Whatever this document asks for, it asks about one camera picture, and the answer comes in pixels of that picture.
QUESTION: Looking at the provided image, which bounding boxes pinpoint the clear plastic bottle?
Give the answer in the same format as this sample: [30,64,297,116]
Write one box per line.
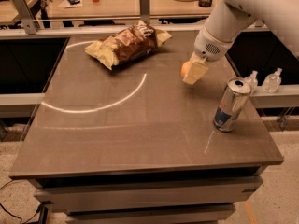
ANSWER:
[262,68,282,93]
[245,70,258,92]

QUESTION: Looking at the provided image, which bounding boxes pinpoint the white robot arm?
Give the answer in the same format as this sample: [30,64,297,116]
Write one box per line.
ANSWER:
[181,0,299,85]

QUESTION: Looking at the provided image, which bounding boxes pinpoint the black mesh pen cup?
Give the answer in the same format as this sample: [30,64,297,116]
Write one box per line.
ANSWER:
[198,0,213,7]

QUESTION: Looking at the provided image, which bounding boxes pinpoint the grey table drawer base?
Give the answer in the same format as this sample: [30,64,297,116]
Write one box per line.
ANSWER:
[36,169,263,224]

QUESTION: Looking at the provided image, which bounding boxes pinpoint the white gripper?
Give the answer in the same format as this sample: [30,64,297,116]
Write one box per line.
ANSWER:
[183,26,233,85]

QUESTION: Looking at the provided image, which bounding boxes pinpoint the orange fruit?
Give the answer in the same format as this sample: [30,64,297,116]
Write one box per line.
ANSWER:
[181,61,191,77]

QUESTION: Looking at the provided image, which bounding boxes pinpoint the metal rail bracket centre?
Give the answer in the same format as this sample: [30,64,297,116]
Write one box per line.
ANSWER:
[139,0,150,23]

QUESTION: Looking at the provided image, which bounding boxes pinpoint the black floor cable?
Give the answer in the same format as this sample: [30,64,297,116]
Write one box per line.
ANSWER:
[0,179,45,224]

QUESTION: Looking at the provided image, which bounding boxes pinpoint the metal rail bracket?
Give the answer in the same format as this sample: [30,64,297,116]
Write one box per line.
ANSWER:
[12,0,39,35]
[139,0,150,23]

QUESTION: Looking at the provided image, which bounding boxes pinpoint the silver blue energy drink can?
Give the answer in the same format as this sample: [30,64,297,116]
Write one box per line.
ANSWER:
[213,77,252,132]

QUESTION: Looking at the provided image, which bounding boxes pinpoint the metal rail bracket left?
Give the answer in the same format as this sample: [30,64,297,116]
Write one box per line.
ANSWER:
[12,0,39,35]

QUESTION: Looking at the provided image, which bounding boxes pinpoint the brown yellow chip bag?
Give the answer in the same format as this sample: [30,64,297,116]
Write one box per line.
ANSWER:
[85,21,171,70]

